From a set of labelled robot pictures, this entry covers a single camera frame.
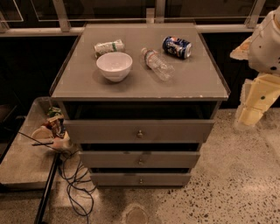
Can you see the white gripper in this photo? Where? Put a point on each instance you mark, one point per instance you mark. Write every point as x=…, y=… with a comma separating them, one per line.
x=264, y=46

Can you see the grey drawer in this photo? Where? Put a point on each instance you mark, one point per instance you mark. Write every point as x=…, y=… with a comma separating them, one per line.
x=139, y=159
x=140, y=179
x=138, y=131

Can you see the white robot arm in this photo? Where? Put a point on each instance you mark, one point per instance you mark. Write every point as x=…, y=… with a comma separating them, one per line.
x=262, y=52

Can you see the grey drawer cabinet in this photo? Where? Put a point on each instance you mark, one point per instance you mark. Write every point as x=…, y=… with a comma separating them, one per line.
x=195, y=92

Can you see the grey bottom drawer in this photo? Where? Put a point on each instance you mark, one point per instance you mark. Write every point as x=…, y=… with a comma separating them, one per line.
x=140, y=179

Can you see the grey top drawer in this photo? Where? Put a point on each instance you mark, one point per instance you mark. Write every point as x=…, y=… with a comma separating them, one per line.
x=138, y=131

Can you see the blue soda can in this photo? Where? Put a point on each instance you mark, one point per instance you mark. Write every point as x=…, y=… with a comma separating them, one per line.
x=178, y=47

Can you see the clear plastic water bottle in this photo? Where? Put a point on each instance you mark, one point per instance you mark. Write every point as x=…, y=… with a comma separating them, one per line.
x=157, y=64

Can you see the white bowl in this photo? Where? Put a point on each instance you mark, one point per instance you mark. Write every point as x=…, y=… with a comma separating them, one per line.
x=114, y=66

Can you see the green white soda can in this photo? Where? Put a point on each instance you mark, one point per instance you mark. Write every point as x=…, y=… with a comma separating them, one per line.
x=108, y=47

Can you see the pile of small items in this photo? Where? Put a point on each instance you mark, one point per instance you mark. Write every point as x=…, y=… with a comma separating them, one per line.
x=51, y=132

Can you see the metal window railing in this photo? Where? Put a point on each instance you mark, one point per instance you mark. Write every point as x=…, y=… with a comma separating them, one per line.
x=68, y=17

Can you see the grey side table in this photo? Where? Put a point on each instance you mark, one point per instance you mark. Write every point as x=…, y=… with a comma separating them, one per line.
x=24, y=166

